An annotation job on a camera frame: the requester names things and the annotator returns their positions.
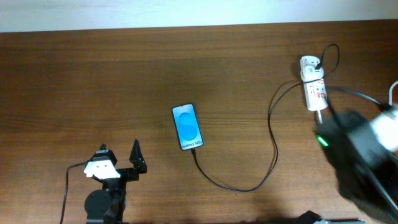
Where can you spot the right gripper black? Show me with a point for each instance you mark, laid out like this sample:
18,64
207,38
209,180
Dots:
386,158

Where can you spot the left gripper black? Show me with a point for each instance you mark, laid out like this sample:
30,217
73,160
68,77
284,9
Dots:
138,165

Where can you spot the white power strip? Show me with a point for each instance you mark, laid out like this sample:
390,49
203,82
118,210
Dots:
315,93

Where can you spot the blue Samsung Galaxy smartphone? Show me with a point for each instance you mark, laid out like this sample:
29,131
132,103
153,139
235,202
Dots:
188,130

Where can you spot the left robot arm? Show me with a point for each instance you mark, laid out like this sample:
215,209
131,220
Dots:
107,205

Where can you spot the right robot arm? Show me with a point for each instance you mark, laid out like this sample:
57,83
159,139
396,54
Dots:
373,194

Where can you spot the white USB charger plug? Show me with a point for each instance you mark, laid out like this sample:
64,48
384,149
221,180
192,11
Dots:
309,71

